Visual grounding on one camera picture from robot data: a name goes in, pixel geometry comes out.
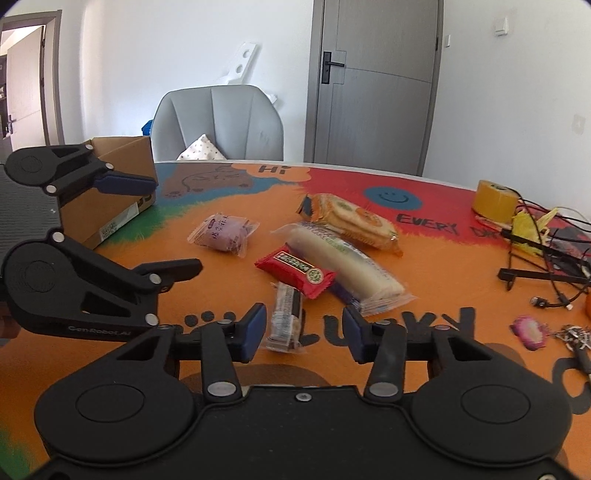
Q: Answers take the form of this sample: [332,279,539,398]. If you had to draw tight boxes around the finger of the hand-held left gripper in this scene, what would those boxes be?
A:
[51,231,204,328]
[44,142,158,197]

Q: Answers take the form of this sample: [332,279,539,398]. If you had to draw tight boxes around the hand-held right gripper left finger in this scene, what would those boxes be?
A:
[108,302,269,402]

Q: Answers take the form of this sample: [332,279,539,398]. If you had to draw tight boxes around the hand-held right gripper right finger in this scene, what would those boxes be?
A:
[342,305,504,402]

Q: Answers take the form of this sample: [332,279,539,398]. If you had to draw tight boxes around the cardboard box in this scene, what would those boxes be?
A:
[60,136,158,250]

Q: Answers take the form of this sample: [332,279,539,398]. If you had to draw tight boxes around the brown white bar packet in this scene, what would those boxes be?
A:
[264,281,308,355]

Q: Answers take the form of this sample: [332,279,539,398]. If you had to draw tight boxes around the purple snack packet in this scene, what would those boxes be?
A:
[187,212,260,258]

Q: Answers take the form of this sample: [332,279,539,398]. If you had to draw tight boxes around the long white roll packet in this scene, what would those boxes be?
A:
[270,222,419,317]

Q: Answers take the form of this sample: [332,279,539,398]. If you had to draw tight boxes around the red snack packet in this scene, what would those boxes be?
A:
[254,248,338,300]

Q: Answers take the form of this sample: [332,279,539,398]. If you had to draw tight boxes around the orange cracker packet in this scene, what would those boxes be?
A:
[296,193,403,257]

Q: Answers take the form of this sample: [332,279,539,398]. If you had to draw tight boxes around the white dotted pillow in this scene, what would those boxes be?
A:
[177,134,228,161]

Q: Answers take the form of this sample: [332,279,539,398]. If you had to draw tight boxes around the colourful cartoon table mat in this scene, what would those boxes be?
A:
[0,159,591,462]

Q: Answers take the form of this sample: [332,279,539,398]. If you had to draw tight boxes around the grey upholstered chair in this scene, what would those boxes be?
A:
[151,85,284,162]

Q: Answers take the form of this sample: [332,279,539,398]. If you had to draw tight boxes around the beige interior door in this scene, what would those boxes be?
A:
[0,10,65,153]

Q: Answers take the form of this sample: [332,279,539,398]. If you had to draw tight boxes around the white foam board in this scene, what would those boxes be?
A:
[217,41,278,107]

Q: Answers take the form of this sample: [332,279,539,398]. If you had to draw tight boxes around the pink charm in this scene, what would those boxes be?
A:
[512,315,548,347]

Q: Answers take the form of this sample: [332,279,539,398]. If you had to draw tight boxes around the black bar stand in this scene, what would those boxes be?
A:
[498,268,591,291]

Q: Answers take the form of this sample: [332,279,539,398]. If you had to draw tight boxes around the yellow tape roll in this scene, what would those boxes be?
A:
[472,180,522,227]

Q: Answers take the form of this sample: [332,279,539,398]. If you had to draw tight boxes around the yellow folded paper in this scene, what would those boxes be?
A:
[512,208,559,257]

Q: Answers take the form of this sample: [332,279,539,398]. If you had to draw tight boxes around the bunch of keys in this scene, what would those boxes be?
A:
[551,324,591,374]

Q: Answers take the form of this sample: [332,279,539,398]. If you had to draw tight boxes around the grey door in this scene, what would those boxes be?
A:
[305,0,445,177]

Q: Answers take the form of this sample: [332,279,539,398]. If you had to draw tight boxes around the black cables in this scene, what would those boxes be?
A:
[501,198,591,310]

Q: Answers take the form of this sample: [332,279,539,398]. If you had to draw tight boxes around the black door handle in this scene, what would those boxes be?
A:
[321,52,346,85]

